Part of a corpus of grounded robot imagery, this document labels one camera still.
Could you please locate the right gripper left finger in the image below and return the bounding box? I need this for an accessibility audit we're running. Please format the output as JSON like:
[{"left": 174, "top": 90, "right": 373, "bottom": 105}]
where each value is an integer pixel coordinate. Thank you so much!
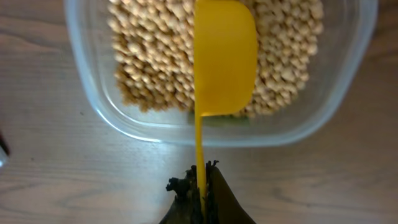
[{"left": 159, "top": 165, "right": 202, "bottom": 224}]

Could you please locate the pile of soybeans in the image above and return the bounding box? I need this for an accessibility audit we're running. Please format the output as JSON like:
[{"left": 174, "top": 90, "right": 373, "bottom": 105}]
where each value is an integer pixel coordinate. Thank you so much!
[{"left": 107, "top": 0, "right": 325, "bottom": 118}]

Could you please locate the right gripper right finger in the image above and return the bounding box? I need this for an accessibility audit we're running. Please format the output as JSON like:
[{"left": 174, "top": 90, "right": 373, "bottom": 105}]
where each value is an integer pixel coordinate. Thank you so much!
[{"left": 206, "top": 160, "right": 256, "bottom": 224}]

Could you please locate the yellow measuring scoop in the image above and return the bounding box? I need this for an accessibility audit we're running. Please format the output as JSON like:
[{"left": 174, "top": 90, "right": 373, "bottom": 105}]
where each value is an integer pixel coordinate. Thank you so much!
[{"left": 193, "top": 0, "right": 258, "bottom": 214}]

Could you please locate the clear plastic container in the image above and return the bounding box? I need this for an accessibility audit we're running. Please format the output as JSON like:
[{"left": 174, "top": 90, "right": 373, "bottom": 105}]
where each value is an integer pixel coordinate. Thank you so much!
[{"left": 64, "top": 0, "right": 378, "bottom": 147}]

